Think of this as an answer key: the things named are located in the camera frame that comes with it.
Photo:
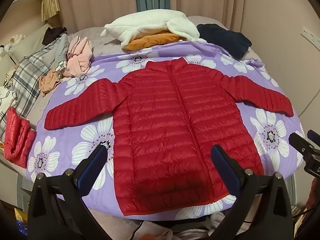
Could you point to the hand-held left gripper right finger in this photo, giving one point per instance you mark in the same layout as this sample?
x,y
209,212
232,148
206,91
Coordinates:
x,y
225,166

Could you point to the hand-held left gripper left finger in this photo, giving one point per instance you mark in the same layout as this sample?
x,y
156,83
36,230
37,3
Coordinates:
x,y
93,165

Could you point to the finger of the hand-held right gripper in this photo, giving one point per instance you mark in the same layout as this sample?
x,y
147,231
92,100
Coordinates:
x,y
300,143
313,135

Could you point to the red puffer jacket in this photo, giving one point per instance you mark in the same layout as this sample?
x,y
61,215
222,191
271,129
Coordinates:
x,y
175,125
17,135

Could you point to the folded red puffer jacket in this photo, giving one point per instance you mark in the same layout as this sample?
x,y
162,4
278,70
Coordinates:
x,y
17,135

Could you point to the yellow packet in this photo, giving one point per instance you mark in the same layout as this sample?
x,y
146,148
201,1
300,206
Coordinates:
x,y
21,217

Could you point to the peach patterned cloth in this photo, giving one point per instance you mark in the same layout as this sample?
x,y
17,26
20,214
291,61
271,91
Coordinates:
x,y
48,83

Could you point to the pink garment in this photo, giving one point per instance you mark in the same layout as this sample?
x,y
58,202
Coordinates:
x,y
77,62

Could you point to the grey striped cloth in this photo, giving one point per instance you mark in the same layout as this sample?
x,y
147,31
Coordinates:
x,y
61,52

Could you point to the purple floral blanket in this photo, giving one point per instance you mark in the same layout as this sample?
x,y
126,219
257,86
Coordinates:
x,y
200,50

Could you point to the navy garment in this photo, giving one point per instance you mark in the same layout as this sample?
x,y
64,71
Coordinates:
x,y
225,40

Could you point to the orange garment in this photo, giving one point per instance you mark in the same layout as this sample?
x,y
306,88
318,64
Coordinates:
x,y
150,41

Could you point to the black garment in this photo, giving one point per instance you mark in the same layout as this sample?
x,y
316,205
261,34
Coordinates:
x,y
53,33

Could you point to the beige pillow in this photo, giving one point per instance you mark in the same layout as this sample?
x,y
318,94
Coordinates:
x,y
30,41

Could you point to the white fleece garment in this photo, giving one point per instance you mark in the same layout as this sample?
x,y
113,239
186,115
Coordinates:
x,y
140,27

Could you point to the plush toy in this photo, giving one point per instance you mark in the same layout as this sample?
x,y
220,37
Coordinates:
x,y
13,41

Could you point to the tan fringed cloth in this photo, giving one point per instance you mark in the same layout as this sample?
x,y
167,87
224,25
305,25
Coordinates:
x,y
51,5

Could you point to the white wall socket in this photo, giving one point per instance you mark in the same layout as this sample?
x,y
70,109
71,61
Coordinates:
x,y
311,35

